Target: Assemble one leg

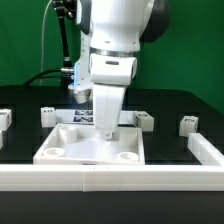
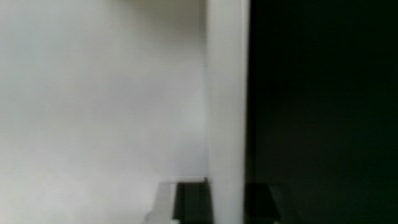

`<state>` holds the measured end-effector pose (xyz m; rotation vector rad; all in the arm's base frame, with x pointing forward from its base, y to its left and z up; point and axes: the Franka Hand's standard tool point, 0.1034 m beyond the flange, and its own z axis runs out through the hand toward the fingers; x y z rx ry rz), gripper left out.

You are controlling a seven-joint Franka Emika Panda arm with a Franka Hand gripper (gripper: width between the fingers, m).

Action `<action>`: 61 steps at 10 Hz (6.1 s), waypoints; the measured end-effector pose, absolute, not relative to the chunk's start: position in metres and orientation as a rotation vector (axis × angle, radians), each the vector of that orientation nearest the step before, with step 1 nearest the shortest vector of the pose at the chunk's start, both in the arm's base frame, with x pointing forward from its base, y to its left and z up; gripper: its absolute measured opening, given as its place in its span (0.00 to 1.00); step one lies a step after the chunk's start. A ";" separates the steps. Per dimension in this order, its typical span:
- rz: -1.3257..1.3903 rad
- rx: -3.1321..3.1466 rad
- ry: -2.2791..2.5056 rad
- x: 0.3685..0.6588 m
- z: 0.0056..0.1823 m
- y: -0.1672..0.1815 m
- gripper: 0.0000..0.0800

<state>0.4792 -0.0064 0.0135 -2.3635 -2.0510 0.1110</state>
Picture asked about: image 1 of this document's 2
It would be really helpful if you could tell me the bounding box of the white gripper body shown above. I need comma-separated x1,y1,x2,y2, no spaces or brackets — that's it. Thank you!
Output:
90,53,137,132

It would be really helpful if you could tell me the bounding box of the white square tabletop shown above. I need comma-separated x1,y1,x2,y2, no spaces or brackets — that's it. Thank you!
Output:
33,124,145,165

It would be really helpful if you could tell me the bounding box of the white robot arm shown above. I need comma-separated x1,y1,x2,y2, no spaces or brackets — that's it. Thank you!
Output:
69,0,170,139

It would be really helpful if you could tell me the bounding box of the white sheet with tags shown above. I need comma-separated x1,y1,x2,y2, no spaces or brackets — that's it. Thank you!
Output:
56,109,133,125

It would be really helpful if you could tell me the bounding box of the white L-shaped fence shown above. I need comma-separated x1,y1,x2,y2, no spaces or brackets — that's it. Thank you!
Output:
0,133,224,192

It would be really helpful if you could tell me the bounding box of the white cable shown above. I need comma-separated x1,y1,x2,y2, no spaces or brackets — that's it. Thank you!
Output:
39,0,54,86

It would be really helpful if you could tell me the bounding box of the black cable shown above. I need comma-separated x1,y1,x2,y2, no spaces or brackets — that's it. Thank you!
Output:
22,68,75,87

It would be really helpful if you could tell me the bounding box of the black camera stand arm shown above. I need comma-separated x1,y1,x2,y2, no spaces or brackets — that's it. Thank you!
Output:
52,0,77,67

